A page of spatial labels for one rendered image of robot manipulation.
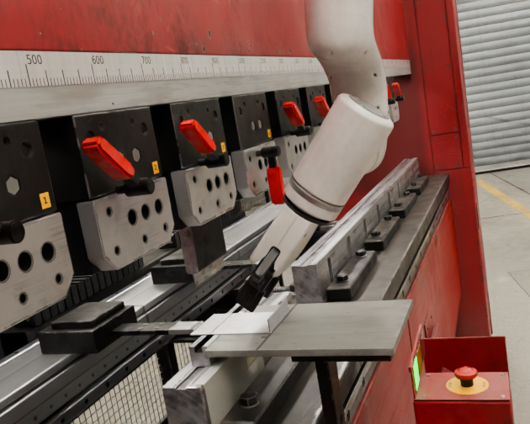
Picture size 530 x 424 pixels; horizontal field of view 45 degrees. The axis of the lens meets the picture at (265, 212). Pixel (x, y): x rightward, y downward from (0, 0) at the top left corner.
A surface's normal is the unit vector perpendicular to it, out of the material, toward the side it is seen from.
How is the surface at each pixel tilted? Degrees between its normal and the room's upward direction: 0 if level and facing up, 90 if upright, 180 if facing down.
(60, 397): 90
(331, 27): 88
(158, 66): 90
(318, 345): 0
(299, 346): 0
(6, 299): 90
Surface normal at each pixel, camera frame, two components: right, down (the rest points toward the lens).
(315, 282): -0.35, 0.22
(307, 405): -0.16, -0.97
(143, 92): 0.92, -0.09
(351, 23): 0.24, 0.22
